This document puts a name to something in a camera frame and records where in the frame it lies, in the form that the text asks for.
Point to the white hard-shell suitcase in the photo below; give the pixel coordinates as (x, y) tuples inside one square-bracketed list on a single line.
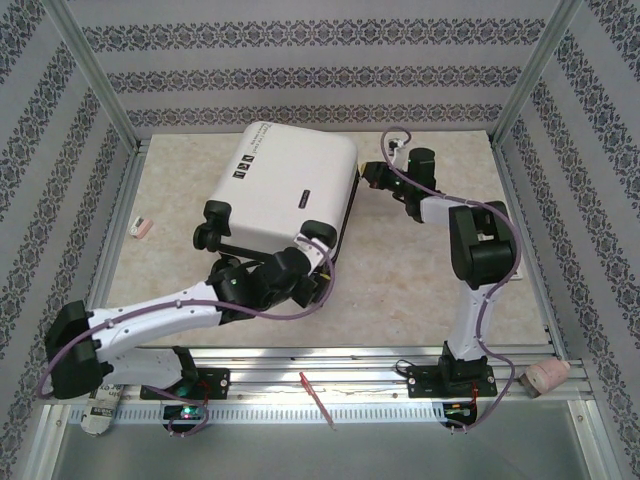
[(285, 175)]

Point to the small pink white device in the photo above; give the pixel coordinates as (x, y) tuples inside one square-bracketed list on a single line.
[(140, 226)]

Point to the pink cylindrical roll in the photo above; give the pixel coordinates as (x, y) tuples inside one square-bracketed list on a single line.
[(545, 376)]

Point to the red pen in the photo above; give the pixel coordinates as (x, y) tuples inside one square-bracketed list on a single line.
[(317, 402)]

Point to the right controller board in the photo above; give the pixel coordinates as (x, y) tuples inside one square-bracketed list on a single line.
[(457, 411)]

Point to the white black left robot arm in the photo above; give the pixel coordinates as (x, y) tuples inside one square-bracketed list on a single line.
[(150, 320)]

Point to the left controller board green light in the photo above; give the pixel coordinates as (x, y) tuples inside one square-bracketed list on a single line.
[(185, 412)]

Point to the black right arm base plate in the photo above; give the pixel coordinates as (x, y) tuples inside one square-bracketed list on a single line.
[(425, 382)]

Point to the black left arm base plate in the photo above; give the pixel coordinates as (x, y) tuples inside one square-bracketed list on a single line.
[(220, 382)]

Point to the newspaper print roll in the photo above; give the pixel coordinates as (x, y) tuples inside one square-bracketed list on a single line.
[(102, 415)]

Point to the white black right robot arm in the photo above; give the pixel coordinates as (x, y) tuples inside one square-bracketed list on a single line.
[(467, 325)]

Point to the aluminium frame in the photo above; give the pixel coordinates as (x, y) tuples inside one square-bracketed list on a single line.
[(300, 357)]

